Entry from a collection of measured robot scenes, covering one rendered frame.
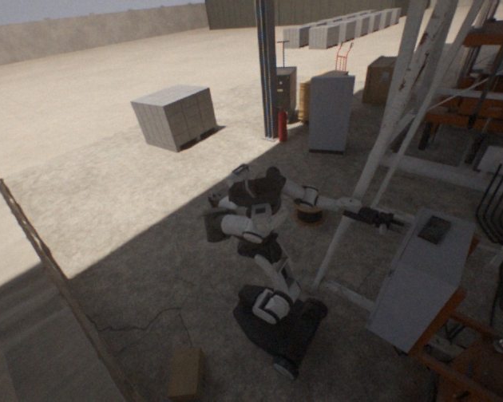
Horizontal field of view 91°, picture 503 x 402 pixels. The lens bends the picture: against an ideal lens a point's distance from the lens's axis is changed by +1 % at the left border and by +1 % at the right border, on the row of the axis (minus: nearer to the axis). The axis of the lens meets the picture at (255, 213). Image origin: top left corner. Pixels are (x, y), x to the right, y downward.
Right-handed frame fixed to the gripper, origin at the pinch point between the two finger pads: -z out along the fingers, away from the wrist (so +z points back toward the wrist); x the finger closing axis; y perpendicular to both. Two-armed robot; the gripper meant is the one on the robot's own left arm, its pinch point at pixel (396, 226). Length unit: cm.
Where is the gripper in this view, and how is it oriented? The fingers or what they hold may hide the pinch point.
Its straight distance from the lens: 147.6
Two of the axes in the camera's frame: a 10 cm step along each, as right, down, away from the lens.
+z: -7.6, -3.7, 5.4
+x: 1.0, 7.6, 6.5
